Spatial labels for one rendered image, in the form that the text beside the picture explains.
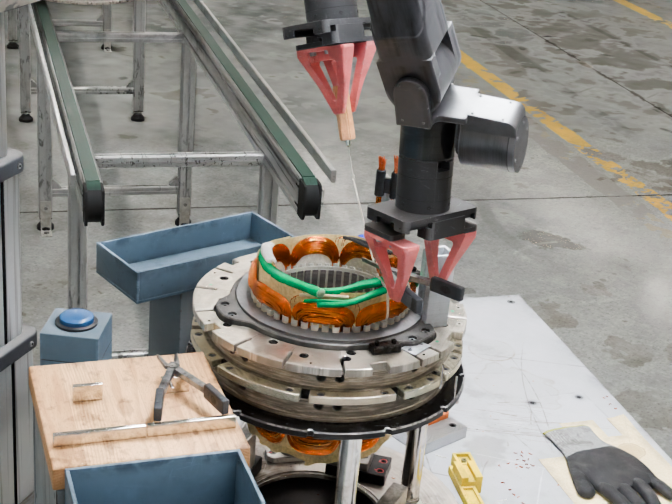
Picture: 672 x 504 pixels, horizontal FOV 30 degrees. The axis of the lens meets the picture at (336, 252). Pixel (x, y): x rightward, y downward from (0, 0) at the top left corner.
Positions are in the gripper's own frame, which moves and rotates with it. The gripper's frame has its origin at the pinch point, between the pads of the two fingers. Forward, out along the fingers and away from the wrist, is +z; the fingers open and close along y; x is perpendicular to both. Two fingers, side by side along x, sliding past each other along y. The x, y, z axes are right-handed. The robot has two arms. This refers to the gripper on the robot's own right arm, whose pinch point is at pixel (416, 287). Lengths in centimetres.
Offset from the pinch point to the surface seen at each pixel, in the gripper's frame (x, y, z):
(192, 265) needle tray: 37.5, -4.1, 9.0
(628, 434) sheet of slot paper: 9, 54, 38
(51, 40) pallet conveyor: 249, 82, 25
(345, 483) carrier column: 2.6, -6.1, 23.3
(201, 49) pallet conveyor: 236, 126, 29
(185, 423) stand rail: 2.8, -27.2, 9.5
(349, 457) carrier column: 2.3, -6.0, 19.8
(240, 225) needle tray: 47.8, 10.5, 9.3
